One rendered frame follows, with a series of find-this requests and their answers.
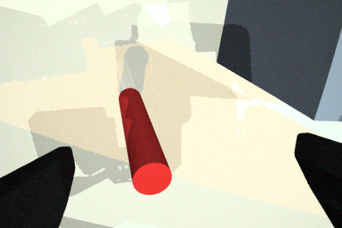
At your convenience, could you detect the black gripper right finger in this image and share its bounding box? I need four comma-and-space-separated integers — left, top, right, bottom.
294, 133, 342, 228

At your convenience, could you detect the red peg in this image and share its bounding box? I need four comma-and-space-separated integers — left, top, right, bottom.
119, 88, 172, 196

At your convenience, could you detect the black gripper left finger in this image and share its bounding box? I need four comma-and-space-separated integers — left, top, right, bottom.
0, 146, 76, 228

